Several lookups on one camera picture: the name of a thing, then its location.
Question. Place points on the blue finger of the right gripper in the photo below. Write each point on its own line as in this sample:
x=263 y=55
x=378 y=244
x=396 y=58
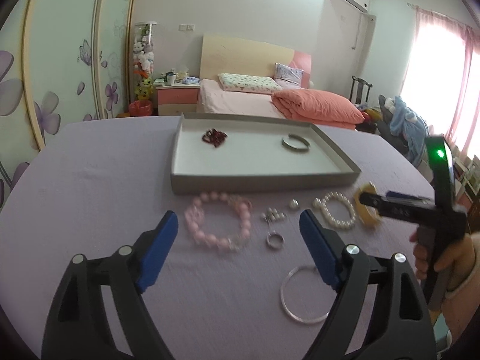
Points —
x=371 y=198
x=405 y=195

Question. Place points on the blue plush robe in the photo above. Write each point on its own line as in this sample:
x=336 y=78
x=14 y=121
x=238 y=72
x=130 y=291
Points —
x=408 y=124

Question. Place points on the floral white pillow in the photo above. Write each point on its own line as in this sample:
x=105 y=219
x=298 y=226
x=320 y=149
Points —
x=248 y=84

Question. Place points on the pink white nightstand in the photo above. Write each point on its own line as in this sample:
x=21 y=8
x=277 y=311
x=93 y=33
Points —
x=174 y=100

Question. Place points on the pink curtain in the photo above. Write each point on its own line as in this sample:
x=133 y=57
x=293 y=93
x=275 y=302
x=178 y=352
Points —
x=441 y=82

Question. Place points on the yellow wide bangle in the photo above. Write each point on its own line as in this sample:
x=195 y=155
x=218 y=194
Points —
x=368 y=215

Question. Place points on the silver cuff bangle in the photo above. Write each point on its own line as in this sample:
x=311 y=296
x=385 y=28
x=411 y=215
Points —
x=296 y=143

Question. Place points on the floral sliding wardrobe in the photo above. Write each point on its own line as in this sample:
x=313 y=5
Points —
x=62 y=62

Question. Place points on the clear tube of plush toys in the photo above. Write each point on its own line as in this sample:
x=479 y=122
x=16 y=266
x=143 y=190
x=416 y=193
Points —
x=143 y=58

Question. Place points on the bed with pink sheet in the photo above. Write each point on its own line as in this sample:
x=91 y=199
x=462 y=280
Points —
x=221 y=54

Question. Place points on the lilac tablecloth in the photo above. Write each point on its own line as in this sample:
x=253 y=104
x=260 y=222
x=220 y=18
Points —
x=97 y=186

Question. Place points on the dark wooden chair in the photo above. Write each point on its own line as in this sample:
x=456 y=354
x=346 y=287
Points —
x=360 y=90

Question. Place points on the right hand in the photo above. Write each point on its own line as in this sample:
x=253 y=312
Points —
x=460 y=257

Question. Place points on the white mug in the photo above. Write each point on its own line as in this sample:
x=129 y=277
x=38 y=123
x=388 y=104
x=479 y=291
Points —
x=170 y=79

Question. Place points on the red waste bin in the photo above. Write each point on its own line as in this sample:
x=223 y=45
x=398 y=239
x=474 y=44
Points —
x=140 y=108

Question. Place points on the coral folded duvet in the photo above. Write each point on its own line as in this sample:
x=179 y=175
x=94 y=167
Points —
x=317 y=107

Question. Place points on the grey cardboard tray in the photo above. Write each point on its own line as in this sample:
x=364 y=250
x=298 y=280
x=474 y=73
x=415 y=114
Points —
x=244 y=154

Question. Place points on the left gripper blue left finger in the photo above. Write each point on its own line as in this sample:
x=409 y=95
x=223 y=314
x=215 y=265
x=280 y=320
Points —
x=152 y=249

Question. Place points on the pearl earrings cluster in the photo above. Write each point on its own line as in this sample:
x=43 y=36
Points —
x=272 y=215

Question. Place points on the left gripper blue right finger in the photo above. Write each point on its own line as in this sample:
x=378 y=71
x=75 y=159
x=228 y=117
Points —
x=325 y=247

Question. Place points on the thin silver bangle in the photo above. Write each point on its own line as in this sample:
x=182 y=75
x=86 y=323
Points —
x=304 y=297

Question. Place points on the blue patterned pillow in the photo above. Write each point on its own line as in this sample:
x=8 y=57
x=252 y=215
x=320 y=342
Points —
x=287 y=74

